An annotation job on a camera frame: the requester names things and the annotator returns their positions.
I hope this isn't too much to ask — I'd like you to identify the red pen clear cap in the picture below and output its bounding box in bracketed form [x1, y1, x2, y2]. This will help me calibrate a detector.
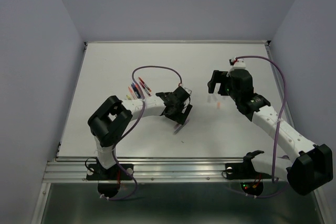
[142, 84, 152, 97]

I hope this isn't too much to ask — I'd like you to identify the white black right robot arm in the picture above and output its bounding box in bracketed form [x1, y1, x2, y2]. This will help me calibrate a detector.
[207, 69, 333, 195]

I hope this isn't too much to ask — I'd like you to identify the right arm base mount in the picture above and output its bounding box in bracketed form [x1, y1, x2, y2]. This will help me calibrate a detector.
[222, 150, 271, 199]

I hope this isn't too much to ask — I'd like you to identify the dark purple pen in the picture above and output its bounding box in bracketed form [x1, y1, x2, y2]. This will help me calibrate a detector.
[134, 83, 143, 97]

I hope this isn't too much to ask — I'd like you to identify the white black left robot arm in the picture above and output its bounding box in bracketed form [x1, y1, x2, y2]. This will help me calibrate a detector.
[88, 86, 192, 179]

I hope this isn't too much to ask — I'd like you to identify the orange brown pen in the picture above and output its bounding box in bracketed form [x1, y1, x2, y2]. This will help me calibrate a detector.
[138, 77, 152, 93]

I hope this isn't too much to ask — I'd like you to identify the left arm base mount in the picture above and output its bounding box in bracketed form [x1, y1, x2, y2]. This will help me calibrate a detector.
[85, 158, 138, 201]

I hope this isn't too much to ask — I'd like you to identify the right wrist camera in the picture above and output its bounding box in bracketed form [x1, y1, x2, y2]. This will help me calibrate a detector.
[228, 57, 246, 75]

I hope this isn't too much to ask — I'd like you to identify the aluminium rail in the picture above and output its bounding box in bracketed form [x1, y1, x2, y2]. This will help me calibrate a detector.
[43, 158, 243, 184]

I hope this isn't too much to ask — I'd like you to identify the red orange pen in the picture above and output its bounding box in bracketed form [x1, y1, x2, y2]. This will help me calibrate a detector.
[128, 87, 136, 99]

